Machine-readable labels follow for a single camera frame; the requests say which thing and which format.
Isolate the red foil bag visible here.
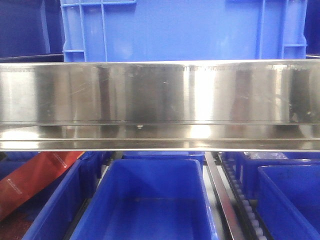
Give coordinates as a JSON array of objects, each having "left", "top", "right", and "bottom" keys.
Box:
[{"left": 0, "top": 151, "right": 84, "bottom": 220}]

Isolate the blue bin centre lower shelf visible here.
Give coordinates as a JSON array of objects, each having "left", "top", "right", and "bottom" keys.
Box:
[{"left": 71, "top": 159, "right": 218, "bottom": 240}]

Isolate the stainless steel shelf beam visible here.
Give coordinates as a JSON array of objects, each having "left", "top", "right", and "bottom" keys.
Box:
[{"left": 0, "top": 59, "right": 320, "bottom": 152}]

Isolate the roller track rail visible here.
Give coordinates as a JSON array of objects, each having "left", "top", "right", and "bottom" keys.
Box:
[{"left": 203, "top": 151, "right": 272, "bottom": 240}]

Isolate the blue bin shelf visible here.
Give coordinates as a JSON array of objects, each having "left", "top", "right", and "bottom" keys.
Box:
[
  {"left": 71, "top": 159, "right": 218, "bottom": 240},
  {"left": 257, "top": 164, "right": 320, "bottom": 240},
  {"left": 0, "top": 151, "right": 112, "bottom": 240}
]

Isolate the blue bin left lower shelf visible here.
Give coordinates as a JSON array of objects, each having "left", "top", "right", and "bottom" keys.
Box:
[{"left": 0, "top": 151, "right": 112, "bottom": 240}]

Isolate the blue crate on upper shelf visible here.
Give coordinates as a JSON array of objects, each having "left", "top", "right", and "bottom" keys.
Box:
[{"left": 60, "top": 0, "right": 308, "bottom": 62}]

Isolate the blue bin right lower shelf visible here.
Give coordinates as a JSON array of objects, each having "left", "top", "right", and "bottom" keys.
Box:
[{"left": 257, "top": 164, "right": 320, "bottom": 240}]

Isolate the blue bin behind centre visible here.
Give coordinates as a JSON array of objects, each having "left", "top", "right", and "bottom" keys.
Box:
[{"left": 122, "top": 151, "right": 205, "bottom": 166}]

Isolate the dark blue bin upper left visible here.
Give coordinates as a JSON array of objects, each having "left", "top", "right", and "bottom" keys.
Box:
[{"left": 0, "top": 0, "right": 64, "bottom": 58}]

